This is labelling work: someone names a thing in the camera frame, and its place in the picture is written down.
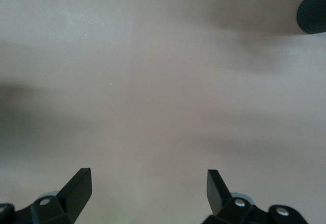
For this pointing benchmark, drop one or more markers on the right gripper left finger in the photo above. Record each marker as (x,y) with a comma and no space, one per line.
(71,203)

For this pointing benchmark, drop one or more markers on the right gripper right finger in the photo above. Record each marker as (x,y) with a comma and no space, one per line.
(226,211)

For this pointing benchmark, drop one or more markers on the black ribbed foam cylinder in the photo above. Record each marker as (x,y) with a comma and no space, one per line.
(313,12)

